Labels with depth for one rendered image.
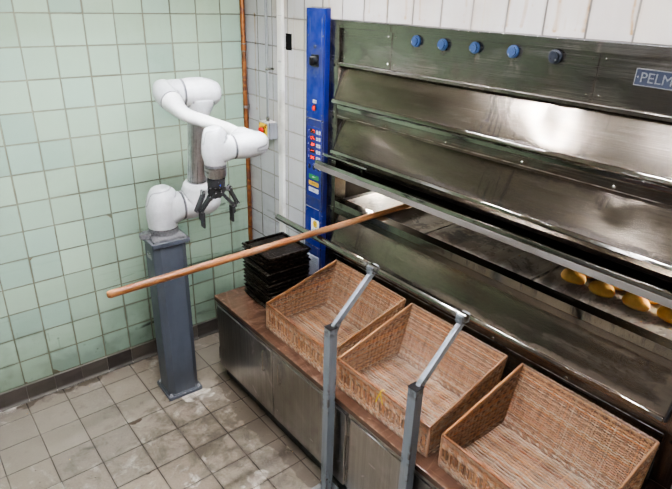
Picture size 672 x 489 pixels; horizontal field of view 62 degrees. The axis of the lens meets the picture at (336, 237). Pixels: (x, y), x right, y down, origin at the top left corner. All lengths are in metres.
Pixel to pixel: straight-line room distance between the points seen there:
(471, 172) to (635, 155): 0.66
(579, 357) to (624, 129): 0.85
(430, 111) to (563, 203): 0.69
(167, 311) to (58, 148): 1.03
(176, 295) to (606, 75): 2.31
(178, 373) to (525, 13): 2.58
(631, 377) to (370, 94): 1.61
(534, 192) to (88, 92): 2.28
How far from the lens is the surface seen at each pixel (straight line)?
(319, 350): 2.64
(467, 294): 2.53
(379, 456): 2.49
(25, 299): 3.51
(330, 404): 2.55
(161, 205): 2.98
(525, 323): 2.40
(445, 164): 2.45
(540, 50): 2.17
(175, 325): 3.28
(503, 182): 2.29
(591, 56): 2.08
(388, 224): 2.76
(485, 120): 2.28
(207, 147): 2.30
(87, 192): 3.38
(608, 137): 2.05
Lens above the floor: 2.21
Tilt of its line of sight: 24 degrees down
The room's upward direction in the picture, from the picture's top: 2 degrees clockwise
